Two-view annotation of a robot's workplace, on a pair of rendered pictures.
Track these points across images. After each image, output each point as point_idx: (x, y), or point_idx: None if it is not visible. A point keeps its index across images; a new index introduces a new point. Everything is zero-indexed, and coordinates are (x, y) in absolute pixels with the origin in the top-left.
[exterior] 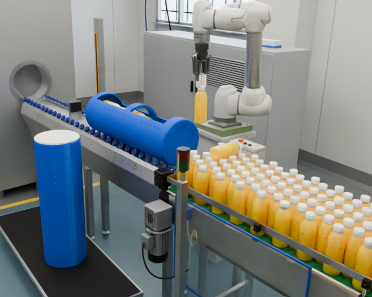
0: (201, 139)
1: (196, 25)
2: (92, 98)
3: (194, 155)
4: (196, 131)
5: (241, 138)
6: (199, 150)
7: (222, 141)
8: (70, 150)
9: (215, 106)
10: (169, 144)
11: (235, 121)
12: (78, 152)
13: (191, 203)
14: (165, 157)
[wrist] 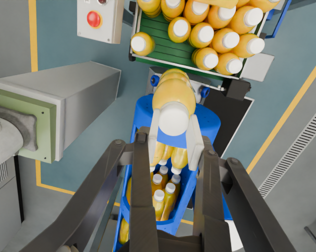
0: (65, 139)
1: None
2: None
3: (231, 45)
4: (144, 105)
5: (78, 32)
6: (74, 133)
7: (62, 98)
8: (227, 211)
9: (8, 154)
10: (206, 115)
11: None
12: None
13: None
14: (210, 110)
